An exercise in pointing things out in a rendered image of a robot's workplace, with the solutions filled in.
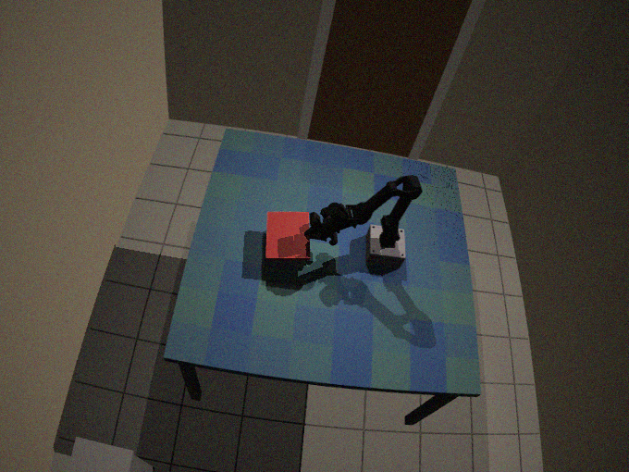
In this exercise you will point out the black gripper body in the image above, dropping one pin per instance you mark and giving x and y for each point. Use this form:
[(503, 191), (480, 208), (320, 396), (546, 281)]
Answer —
[(329, 227)]

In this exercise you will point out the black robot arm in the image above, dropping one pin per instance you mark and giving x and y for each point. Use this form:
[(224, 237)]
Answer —
[(363, 212)]

